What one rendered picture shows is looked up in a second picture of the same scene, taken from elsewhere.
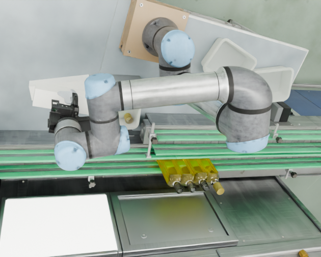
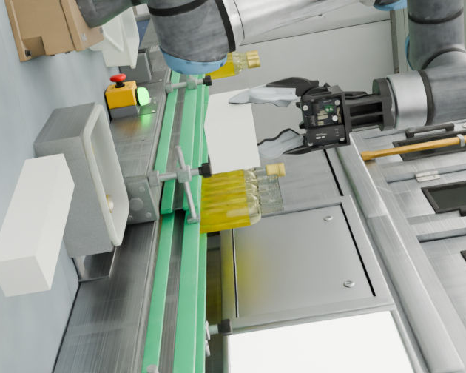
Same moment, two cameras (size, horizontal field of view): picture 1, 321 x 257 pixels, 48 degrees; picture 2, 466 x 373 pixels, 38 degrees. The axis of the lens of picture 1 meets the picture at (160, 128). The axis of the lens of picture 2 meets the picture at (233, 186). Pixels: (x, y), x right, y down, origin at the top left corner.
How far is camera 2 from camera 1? 138 cm
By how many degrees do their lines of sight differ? 59
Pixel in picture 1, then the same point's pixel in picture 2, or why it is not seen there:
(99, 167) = not seen: hidden behind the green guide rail
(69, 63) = (3, 156)
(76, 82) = (58, 176)
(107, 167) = not seen: hidden behind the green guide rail
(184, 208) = (274, 241)
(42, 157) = (179, 363)
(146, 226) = (322, 280)
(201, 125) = (154, 132)
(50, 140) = (112, 351)
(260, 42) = not seen: outside the picture
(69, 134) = (452, 66)
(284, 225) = (302, 168)
